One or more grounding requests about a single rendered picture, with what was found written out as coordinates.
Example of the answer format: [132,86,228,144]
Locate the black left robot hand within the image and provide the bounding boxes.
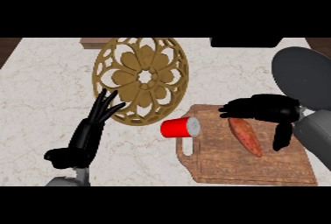
[43,88,128,170]

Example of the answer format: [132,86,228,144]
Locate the golden floral openwork trivet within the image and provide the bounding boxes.
[92,38,193,127]

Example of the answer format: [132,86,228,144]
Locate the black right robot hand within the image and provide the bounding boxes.
[218,94,302,152]

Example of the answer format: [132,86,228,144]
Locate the black appliance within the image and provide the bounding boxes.
[210,38,284,49]

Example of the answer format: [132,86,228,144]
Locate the red can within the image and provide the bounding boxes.
[160,116,203,139]

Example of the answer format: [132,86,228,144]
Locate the orange sweet potato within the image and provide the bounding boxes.
[228,116,265,158]

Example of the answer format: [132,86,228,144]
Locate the brown wooden block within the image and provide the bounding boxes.
[79,38,114,50]

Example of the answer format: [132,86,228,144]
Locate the brown wooden cutting board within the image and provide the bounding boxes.
[175,104,320,186]

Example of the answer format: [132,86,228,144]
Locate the dark grey pan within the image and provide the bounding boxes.
[271,46,331,112]

